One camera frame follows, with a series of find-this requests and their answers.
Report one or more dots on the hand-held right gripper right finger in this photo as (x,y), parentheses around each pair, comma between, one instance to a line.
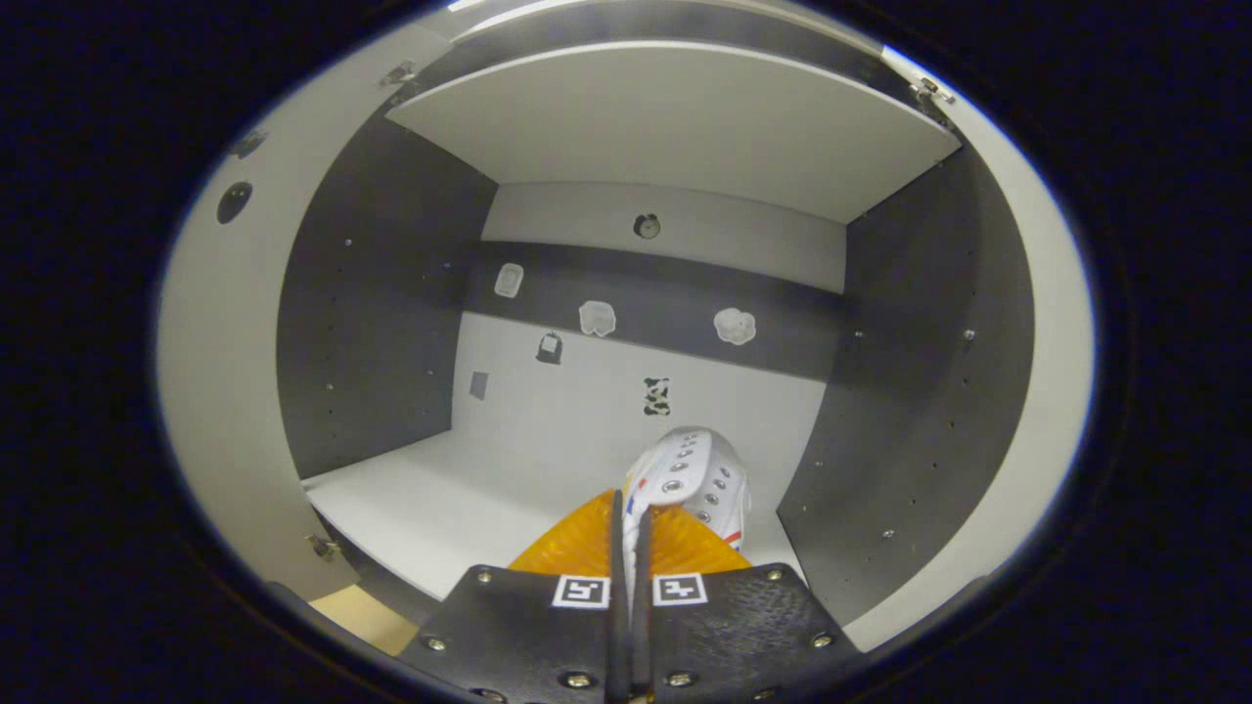
(734,636)

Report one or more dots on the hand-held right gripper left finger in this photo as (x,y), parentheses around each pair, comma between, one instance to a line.
(528,645)

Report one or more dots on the white shoe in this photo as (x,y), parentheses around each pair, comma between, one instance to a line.
(690,469)

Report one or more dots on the white cabinet door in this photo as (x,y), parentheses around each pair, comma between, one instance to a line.
(1061,372)
(225,342)

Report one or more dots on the white grey shoe cabinet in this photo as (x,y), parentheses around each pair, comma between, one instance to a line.
(685,127)

